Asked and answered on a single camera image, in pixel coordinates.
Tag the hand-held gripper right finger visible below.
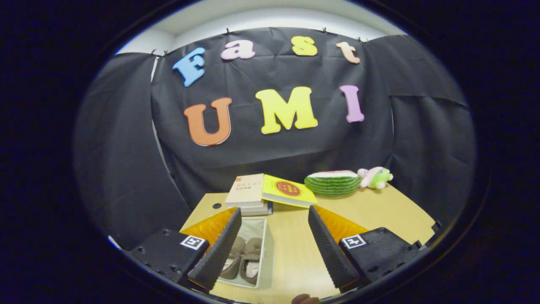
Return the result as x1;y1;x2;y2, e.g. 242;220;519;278
308;205;423;292

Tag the watermelon slice plush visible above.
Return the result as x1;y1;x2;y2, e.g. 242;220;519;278
304;170;362;197

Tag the yellow book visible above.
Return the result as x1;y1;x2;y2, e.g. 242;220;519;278
262;174;318;209

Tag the pale fabric storage box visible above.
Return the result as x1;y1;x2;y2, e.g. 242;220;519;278
217;217;275;289

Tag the pink and green plush toy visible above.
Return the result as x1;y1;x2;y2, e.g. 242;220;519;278
358;166;394;189

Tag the blue book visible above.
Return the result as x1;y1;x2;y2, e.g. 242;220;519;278
241;202;273;217

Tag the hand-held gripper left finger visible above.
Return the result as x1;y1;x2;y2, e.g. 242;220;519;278
130;207;243;293

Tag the beige book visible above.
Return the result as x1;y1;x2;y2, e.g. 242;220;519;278
225;174;265;208

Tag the brown shoe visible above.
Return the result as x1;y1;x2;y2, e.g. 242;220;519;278
219;236;246;280
240;237;263;285

